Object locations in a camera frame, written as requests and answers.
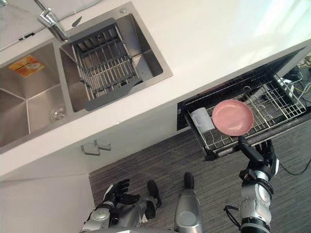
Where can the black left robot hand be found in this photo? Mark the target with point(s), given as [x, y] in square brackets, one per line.
[116, 191]

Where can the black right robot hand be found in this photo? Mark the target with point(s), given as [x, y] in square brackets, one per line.
[253, 155]

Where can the pink round plate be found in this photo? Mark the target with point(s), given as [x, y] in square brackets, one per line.
[232, 117]

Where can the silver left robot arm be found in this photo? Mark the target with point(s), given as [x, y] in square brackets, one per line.
[97, 217]

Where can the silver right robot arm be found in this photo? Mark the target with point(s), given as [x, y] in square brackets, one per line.
[256, 201]

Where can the white cup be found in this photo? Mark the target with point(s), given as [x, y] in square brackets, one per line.
[202, 120]

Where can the black dishwasher drawer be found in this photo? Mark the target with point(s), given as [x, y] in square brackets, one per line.
[243, 80]

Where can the round metal sink strainer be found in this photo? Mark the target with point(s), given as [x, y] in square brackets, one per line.
[58, 113]

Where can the black sink drain rack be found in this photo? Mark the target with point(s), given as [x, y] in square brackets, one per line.
[104, 72]

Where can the stainless steel double sink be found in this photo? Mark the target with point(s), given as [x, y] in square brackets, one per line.
[24, 102]

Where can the round metal sink cap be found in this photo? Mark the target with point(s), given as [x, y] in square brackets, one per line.
[123, 10]

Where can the silver right robot leg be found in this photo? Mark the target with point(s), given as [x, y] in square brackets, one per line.
[189, 208]

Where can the orange yellow sticker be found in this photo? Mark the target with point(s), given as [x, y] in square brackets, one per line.
[26, 66]

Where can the small black knife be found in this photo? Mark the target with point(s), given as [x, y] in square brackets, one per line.
[77, 21]

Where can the chrome faucet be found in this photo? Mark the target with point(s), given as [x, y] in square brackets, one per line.
[52, 23]

